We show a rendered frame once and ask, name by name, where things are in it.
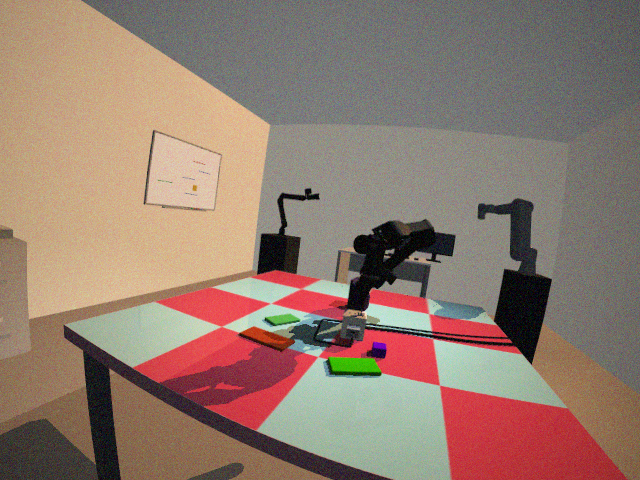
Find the orange-red flat bar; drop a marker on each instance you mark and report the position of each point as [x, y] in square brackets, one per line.
[267, 338]

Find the green flat rectangular slab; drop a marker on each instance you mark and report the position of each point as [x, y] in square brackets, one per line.
[353, 366]

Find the purple block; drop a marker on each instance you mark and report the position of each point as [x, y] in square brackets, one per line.
[378, 349]

